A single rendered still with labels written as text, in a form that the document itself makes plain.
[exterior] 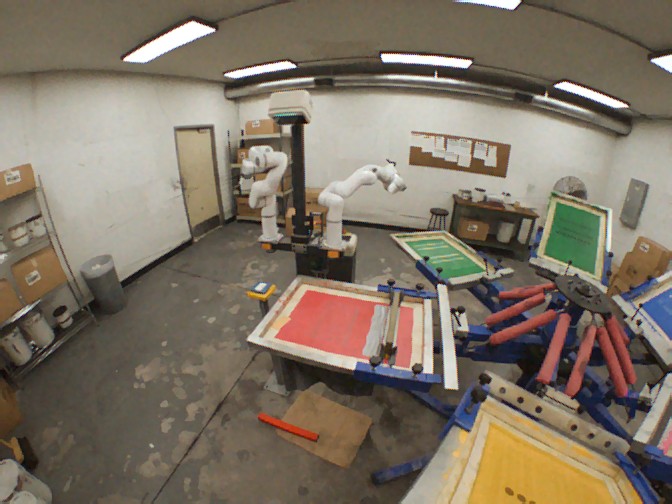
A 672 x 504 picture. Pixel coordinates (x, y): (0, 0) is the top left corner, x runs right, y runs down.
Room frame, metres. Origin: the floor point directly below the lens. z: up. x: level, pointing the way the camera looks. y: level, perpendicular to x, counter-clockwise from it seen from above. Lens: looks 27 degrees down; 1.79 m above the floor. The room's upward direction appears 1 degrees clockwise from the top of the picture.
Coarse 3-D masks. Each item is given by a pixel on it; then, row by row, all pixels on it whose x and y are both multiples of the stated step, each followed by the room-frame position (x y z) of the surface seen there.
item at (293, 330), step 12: (288, 324) 0.88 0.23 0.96; (300, 324) 0.89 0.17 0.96; (276, 336) 0.80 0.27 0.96; (288, 336) 0.80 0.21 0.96; (300, 336) 0.81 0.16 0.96; (360, 336) 0.81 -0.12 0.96; (408, 336) 0.80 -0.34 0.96; (324, 348) 0.74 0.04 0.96; (336, 348) 0.74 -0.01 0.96; (348, 348) 0.74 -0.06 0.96; (360, 348) 0.74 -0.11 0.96; (408, 348) 0.73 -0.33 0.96; (384, 360) 0.67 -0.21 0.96; (396, 360) 0.66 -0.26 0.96; (408, 360) 0.66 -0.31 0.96
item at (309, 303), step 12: (300, 300) 1.08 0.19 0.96; (312, 300) 1.08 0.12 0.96; (336, 300) 1.08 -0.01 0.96; (348, 300) 1.08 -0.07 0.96; (360, 300) 1.08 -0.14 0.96; (300, 312) 0.98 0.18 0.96; (312, 312) 0.98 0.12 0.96; (360, 312) 0.98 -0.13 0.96; (372, 312) 0.98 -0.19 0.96; (408, 312) 0.98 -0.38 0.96; (360, 324) 0.89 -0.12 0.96; (408, 324) 0.89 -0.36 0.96
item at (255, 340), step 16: (288, 288) 1.14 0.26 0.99; (336, 288) 1.18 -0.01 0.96; (352, 288) 1.16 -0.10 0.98; (368, 288) 1.15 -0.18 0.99; (272, 320) 0.89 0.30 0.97; (256, 336) 0.76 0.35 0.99; (272, 352) 0.69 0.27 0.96; (288, 352) 0.68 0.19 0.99; (304, 352) 0.68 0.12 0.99; (432, 352) 0.67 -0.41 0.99; (336, 368) 0.62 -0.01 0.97; (352, 368) 0.60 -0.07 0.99; (432, 368) 0.58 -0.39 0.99
